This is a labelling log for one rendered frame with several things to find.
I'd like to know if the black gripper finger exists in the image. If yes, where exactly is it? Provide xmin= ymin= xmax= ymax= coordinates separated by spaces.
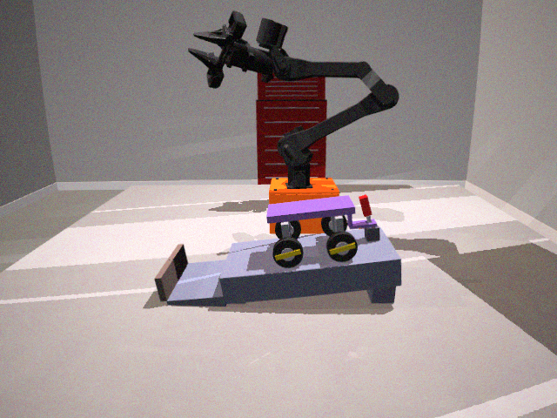
xmin=193 ymin=24 xmax=229 ymax=47
xmin=188 ymin=48 xmax=217 ymax=74

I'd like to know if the purple wheeled trolley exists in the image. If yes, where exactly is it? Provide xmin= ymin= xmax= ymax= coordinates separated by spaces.
xmin=266 ymin=195 xmax=377 ymax=268

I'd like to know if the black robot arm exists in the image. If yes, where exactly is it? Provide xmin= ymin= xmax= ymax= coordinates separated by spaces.
xmin=251 ymin=18 xmax=399 ymax=189

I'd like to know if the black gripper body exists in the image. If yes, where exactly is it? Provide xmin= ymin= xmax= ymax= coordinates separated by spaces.
xmin=207 ymin=10 xmax=257 ymax=89

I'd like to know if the red-headed pin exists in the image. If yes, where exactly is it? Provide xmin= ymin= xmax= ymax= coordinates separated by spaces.
xmin=359 ymin=195 xmax=372 ymax=223

